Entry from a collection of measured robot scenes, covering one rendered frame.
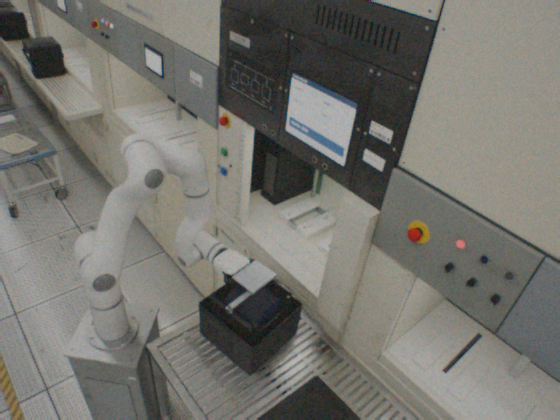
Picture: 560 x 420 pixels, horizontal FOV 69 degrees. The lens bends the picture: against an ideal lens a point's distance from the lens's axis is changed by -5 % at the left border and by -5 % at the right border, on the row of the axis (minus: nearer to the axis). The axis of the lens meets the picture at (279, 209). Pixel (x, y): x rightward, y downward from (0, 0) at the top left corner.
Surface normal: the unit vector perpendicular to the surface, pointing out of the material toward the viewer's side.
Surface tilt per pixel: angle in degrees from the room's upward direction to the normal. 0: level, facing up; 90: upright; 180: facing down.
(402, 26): 90
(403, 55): 90
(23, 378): 0
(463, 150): 90
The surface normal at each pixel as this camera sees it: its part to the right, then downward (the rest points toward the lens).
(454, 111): -0.76, 0.32
